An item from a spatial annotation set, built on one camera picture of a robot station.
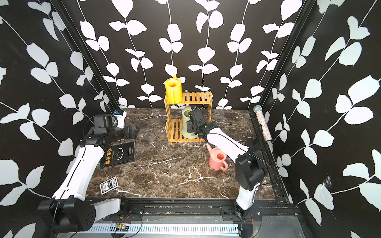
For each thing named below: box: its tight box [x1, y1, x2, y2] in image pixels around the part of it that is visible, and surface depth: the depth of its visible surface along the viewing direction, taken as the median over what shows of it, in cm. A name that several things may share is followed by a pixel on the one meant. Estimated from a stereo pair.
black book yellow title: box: [99, 141, 136, 170], surface depth 95 cm
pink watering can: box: [206, 142, 229, 172], surface depth 85 cm
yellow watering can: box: [164, 74, 184, 105], surface depth 83 cm
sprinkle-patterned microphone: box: [253, 105, 273, 142], surface depth 87 cm
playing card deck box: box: [99, 176, 119, 195], surface depth 83 cm
